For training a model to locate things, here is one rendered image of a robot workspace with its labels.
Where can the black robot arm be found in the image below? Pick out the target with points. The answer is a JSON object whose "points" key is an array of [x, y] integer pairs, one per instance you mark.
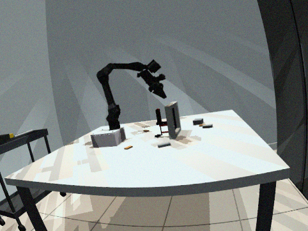
{"points": [[103, 78]]}

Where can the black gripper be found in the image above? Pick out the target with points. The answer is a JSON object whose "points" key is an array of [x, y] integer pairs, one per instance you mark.
{"points": [[157, 87]]}

